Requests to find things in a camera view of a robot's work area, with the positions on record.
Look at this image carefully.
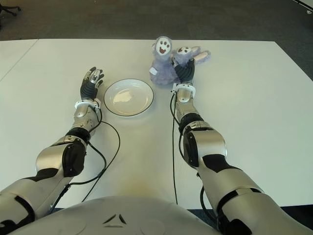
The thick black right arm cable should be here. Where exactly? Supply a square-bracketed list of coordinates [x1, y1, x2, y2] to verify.
[178, 127, 221, 226]

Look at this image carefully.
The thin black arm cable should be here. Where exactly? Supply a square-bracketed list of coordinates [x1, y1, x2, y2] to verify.
[82, 121, 121, 203]
[170, 92, 179, 206]

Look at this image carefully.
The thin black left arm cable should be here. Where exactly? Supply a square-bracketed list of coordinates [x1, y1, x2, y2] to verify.
[82, 121, 121, 203]

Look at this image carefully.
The white plate black rim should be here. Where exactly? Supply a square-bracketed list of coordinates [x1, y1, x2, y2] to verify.
[103, 78, 155, 117]

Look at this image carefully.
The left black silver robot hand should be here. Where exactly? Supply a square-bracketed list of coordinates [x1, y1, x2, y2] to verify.
[80, 67, 105, 101]

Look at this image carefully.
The purple plush bunny doll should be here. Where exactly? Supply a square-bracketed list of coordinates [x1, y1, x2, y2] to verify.
[149, 36, 212, 86]

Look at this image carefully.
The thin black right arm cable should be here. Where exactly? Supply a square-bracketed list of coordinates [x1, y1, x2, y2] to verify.
[170, 92, 179, 206]

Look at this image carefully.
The grey robot torso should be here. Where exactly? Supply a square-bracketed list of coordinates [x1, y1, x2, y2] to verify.
[14, 195, 216, 235]

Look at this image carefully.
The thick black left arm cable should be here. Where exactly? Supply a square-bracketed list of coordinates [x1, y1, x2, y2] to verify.
[47, 143, 108, 216]

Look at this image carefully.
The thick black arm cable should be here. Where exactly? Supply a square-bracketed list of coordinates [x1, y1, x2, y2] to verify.
[47, 143, 108, 216]
[178, 127, 221, 226]

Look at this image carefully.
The black office chair base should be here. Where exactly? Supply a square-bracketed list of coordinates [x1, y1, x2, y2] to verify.
[0, 4, 21, 18]

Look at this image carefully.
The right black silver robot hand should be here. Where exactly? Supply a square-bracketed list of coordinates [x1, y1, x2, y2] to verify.
[172, 58, 196, 85]

